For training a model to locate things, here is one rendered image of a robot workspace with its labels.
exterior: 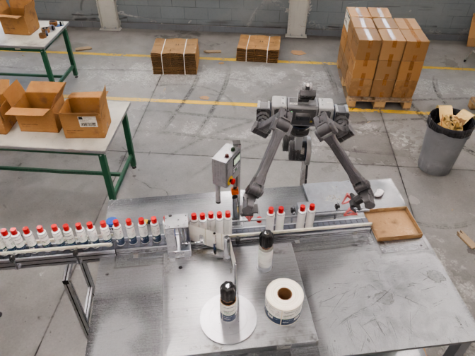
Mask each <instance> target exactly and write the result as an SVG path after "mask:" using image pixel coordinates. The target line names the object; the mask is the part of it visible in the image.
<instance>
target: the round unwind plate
mask: <svg viewBox="0 0 475 356"><path fill-rule="evenodd" d="M220 296H221V295H216V296H215V297H212V298H211V299H210V300H209V301H208V302H207V303H206V304H205V305H204V306H203V308H202V310H201V313H200V324H201V328H202V330H203V332H204V333H205V334H206V336H207V337H208V338H210V339H211V340H212V341H214V342H216V343H220V344H224V345H232V344H236V343H240V342H242V341H244V340H245V339H247V338H248V337H249V336H250V335H251V334H252V332H253V331H254V329H255V327H256V324H257V313H256V310H255V308H254V306H253V305H252V303H251V302H250V301H249V300H248V299H246V298H245V297H243V296H241V295H238V294H236V297H237V319H236V321H235V322H234V323H233V324H230V325H227V324H224V323H223V322H222V321H221V319H220Z"/></svg>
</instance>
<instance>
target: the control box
mask: <svg viewBox="0 0 475 356"><path fill-rule="evenodd" d="M232 147H233V145H231V144H229V143H226V144H225V145H224V146H223V147H222V148H221V149H220V150H219V151H218V152H217V153H216V154H215V155H214V156H213V157H212V175H213V184H216V185H219V186H221V187H224V188H227V187H229V186H230V184H231V183H230V179H233V178H234V179H235V178H236V177H237V176H238V175H239V173H240V166H239V167H238V169H237V170H236V171H235V173H234V174H233V168H234V167H235V166H236V165H235V166H233V158H234V157H235V156H236V155H237V154H238V153H239V152H240V150H241V149H239V148H238V147H236V148H235V152H231V151H230V150H231V148H232ZM226 153H227V154H229V158H228V159H226V158H225V154H226ZM239 161H240V160H239ZM239 161H238V162H237V163H236V164H238V163H239Z"/></svg>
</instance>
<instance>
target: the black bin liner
mask: <svg viewBox="0 0 475 356"><path fill-rule="evenodd" d="M452 111H453V115H455V116H456V115H457V114H458V113H459V112H460V111H461V110H459V109H455V108H452ZM439 122H440V115H439V108H436V109H434V110H432V111H431V112H430V114H429V115H428V118H427V124H428V127H429V128H430V129H432V130H434V131H435V132H437V133H439V134H444V135H446V136H448V137H451V138H458V139H463V138H466V137H469V136H470V135H471V134H472V132H473V130H474V128H475V120H474V118H473V117H472V118H471V119H470V120H469V121H468V122H467V123H466V124H465V125H463V131H455V130H451V129H446V128H444V127H442V126H440V125H438V123H439Z"/></svg>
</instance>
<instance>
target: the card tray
mask: <svg viewBox="0 0 475 356"><path fill-rule="evenodd" d="M364 214H365V216H366V218H367V219H368V222H369V223H372V225H371V228H372V231H373V234H374V236H375V238H376V240H377V241H378V242H383V241H392V240H400V239H415V238H422V236H423V233H422V231H421V229H420V227H419V226H418V224H417V222H416V221H415V219H414V217H413V216H412V214H411V212H410V210H409V209H408V207H407V206H398V207H389V208H373V209H370V211H369V212H364Z"/></svg>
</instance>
